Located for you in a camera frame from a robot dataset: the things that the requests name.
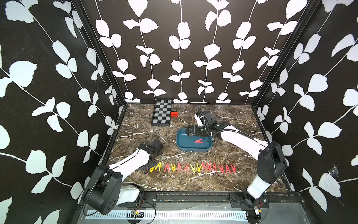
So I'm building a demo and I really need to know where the teal plastic storage box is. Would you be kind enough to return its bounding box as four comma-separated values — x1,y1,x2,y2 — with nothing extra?
176,128,213,152

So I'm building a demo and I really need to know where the black front mounting rail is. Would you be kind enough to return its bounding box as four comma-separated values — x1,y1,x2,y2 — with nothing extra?
132,191,304,206

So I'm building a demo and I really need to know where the red clothespin row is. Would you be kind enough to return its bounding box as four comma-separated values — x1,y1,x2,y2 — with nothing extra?
218,164,225,174
183,164,189,173
226,165,232,174

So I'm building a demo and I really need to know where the red clothespin row eleventh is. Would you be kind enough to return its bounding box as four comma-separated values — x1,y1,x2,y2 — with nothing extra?
230,164,236,174

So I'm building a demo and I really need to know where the white perforated cable duct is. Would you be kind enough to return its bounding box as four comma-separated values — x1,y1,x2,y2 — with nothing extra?
85,210,247,221

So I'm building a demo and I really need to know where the black grey checkerboard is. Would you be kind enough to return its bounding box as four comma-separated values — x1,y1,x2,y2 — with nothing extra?
151,99,172,127

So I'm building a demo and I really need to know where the small electronics board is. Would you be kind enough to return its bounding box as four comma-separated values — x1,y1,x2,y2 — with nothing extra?
128,210,145,219

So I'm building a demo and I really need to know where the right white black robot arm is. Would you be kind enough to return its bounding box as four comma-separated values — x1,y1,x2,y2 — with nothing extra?
186,108,288,204

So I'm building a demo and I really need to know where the slim yellow clothespin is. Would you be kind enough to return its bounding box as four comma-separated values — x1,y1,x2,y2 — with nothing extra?
154,162,162,171

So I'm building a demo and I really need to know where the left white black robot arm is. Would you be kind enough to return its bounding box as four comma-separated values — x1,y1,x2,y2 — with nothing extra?
82,139,164,215

